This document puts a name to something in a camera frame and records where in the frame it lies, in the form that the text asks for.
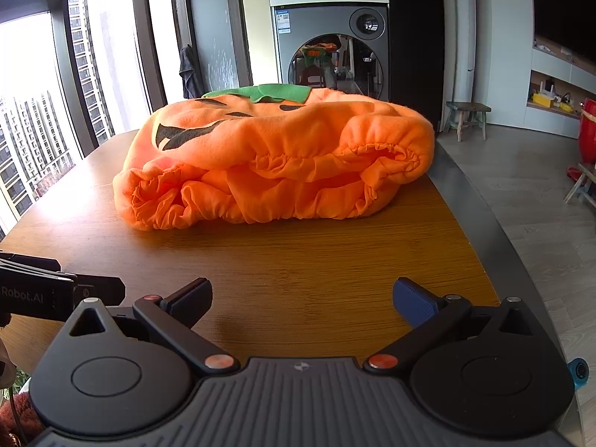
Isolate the orange pumpkin costume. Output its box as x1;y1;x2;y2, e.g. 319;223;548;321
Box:
113;83;436;232

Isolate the small wooden stool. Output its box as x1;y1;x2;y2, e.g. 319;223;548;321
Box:
444;101;492;143

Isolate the red drum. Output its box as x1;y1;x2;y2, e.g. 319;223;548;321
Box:
577;97;596;167

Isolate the grey front-load washing machine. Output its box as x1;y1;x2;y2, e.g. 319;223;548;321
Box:
269;0;390;101

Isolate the wooden drum stand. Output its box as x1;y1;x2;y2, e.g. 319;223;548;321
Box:
563;162;596;206

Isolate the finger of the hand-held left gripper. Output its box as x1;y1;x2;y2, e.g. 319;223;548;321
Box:
72;274;127;312

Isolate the blue round wheel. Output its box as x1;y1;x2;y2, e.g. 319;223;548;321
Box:
567;358;590;393

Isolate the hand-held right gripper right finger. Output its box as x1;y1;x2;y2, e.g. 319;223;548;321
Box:
363;278;536;376

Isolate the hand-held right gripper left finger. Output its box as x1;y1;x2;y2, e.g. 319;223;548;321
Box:
67;278;240;377

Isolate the dark hanging cloth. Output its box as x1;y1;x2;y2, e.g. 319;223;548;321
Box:
179;45;204;100

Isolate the frosted glass door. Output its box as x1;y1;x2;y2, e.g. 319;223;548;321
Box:
169;0;255;103

